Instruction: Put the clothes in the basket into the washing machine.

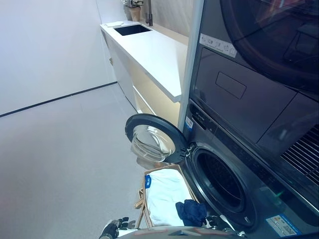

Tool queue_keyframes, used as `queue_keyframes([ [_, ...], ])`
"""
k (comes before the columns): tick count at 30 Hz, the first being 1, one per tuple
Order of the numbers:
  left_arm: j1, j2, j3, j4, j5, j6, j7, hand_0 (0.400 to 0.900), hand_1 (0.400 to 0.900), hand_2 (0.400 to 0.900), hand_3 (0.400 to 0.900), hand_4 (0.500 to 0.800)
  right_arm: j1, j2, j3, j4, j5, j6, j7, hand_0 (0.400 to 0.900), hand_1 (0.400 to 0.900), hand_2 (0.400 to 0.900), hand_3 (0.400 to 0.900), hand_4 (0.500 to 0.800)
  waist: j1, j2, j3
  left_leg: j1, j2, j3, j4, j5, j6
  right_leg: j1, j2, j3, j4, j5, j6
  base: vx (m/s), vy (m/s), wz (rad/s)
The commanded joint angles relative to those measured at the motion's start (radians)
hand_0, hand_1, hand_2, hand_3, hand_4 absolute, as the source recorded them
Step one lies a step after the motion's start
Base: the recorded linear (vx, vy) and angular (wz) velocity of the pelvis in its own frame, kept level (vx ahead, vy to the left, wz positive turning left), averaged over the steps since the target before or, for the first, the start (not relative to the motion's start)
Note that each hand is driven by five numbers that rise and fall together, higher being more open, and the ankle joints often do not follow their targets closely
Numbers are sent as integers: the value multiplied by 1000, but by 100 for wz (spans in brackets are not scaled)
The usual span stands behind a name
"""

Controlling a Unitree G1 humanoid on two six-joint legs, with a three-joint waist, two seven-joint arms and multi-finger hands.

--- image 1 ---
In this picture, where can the potted plant foliage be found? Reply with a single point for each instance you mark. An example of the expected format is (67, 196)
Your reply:
(132, 3)

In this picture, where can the dark grey stacked dryer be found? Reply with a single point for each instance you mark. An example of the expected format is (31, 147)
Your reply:
(249, 94)

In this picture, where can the robot torso with red marks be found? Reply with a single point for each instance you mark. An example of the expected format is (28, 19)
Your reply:
(179, 233)

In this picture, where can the beige plant pot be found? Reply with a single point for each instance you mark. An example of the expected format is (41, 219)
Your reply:
(135, 13)

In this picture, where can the black recessed sink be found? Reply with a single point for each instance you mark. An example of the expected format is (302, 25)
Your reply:
(133, 30)

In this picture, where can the dark grey front-load washing machine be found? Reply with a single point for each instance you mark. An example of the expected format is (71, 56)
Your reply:
(249, 171)

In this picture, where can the dark blue garment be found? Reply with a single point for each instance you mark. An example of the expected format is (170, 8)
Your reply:
(190, 211)

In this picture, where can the white countertop cabinet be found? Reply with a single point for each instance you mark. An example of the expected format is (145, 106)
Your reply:
(154, 57)

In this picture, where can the round glass washer door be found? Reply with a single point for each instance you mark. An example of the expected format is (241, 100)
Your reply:
(152, 139)

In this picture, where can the blue white sticker below door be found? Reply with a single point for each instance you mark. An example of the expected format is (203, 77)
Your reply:
(281, 225)

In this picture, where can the white instruction sticker on dryer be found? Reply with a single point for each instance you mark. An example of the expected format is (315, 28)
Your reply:
(218, 44)

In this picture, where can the dark metal faucet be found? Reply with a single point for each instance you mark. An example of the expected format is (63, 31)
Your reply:
(149, 15)

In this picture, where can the blue energy label on washer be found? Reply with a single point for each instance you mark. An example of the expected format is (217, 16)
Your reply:
(189, 124)

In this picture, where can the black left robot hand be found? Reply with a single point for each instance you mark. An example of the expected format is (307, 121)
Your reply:
(112, 227)

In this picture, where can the white cloth basket liner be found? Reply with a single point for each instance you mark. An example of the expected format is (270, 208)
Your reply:
(164, 191)

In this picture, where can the blue tag on basket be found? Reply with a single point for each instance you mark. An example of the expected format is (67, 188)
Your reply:
(147, 181)

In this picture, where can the wooden frame laundry basket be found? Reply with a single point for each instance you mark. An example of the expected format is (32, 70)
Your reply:
(143, 206)

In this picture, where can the white flat item by sink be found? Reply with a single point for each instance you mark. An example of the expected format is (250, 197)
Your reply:
(113, 24)

